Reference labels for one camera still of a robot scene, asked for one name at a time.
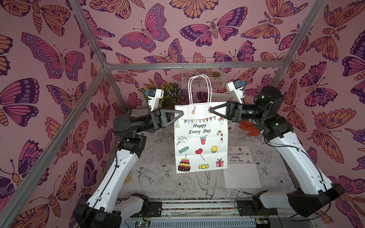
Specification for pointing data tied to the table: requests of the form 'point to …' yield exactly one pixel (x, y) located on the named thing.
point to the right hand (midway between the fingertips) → (213, 110)
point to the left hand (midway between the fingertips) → (183, 118)
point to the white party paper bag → (241, 172)
